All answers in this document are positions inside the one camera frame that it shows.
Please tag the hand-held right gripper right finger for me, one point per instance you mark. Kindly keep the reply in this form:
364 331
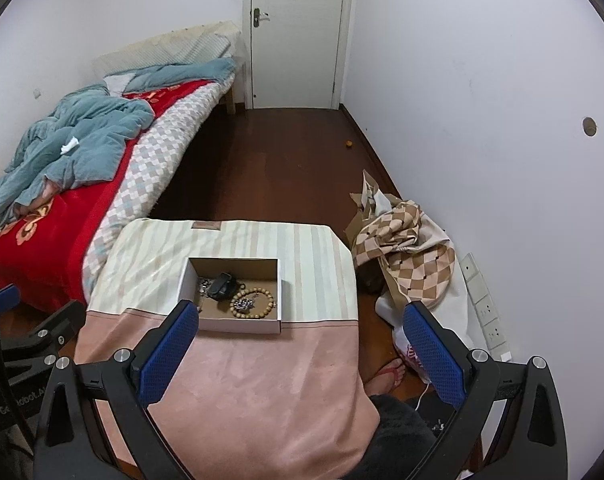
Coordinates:
432 350

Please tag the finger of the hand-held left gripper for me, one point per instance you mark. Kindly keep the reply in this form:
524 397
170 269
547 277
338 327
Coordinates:
46 322
6 296

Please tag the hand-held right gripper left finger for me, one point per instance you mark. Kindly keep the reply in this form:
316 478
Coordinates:
166 347

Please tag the white cardboard box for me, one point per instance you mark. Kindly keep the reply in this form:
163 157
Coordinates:
242 326

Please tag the black smart band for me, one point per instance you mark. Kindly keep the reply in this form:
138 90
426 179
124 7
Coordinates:
220 285

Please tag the red print plastic bag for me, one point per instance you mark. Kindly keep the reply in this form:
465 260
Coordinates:
412 355

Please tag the person's bare foot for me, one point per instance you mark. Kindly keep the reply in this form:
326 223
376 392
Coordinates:
382 382

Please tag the white plastic bag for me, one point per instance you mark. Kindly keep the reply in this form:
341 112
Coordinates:
457 290

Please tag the white power strip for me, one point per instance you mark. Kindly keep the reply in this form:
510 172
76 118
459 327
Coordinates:
484 305

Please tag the white charger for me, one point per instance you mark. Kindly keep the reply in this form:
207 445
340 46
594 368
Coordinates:
505 357

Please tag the bed with red blanket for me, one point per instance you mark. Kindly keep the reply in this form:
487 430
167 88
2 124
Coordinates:
51 230

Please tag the dark brown bag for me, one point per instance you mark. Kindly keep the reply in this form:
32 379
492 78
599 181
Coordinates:
371 280

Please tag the pink striped tablecloth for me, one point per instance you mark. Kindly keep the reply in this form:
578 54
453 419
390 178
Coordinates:
262 385

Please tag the brown checkered cloth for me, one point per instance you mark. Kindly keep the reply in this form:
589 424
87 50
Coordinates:
397 240

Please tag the white tissue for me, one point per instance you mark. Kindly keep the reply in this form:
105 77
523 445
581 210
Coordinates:
69 145

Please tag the checkered bed sheet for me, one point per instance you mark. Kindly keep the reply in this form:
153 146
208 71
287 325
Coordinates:
156 160

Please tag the blue quilt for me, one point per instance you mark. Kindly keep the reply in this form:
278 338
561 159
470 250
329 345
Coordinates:
91 125

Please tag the striped pillow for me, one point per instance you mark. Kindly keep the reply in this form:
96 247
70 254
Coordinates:
181 42

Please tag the white door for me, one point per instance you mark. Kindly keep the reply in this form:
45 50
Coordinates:
297 35

